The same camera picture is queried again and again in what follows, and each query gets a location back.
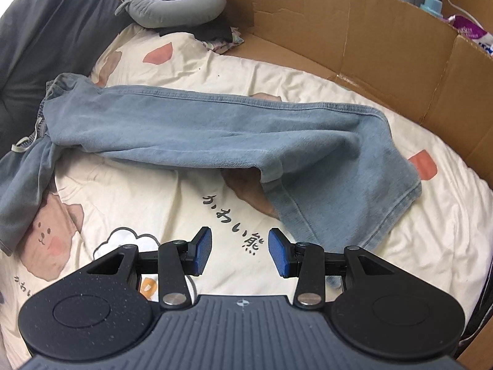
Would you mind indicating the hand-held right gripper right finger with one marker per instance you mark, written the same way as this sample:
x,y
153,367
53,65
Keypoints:
x,y
279,253

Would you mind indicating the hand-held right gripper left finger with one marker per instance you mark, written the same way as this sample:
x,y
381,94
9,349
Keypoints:
x,y
202,251

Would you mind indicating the light blue denim jeans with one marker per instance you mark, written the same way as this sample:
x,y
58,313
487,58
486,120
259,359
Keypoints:
x,y
192,131

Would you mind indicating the cream bear print bedsheet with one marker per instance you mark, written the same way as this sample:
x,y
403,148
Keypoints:
x,y
154,204

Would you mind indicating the pale patterned cloth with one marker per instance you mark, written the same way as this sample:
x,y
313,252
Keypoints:
x,y
228,44

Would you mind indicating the black cloth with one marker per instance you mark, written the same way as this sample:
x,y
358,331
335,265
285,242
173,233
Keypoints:
x,y
204,31

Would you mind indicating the brown cardboard sheet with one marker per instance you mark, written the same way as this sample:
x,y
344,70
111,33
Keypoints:
x,y
346,27

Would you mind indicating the grey neck pillow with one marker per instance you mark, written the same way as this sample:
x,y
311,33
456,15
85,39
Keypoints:
x,y
181,11

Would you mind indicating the dark grey duvet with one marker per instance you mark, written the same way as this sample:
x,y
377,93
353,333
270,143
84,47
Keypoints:
x,y
46,27

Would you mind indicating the light blue bottle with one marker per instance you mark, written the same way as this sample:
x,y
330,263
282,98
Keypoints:
x,y
431,5

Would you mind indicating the purple white tissue pack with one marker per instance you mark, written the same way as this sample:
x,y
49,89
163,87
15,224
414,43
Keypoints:
x,y
472,32

